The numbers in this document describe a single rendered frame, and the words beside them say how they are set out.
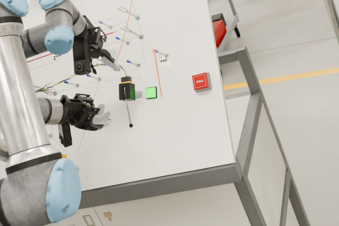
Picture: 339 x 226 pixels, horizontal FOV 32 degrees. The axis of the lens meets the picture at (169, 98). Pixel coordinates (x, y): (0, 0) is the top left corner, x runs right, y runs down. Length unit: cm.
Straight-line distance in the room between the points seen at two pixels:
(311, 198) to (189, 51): 135
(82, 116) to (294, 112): 232
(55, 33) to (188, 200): 81
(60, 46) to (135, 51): 55
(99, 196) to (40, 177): 97
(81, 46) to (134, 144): 45
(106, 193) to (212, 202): 37
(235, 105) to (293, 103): 161
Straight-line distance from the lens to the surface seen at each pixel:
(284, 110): 397
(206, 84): 196
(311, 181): 326
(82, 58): 179
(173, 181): 202
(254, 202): 208
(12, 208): 122
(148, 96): 207
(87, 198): 218
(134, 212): 221
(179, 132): 201
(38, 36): 166
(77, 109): 178
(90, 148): 217
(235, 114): 237
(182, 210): 215
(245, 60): 241
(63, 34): 162
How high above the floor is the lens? 188
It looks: 23 degrees down
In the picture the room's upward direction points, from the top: 23 degrees counter-clockwise
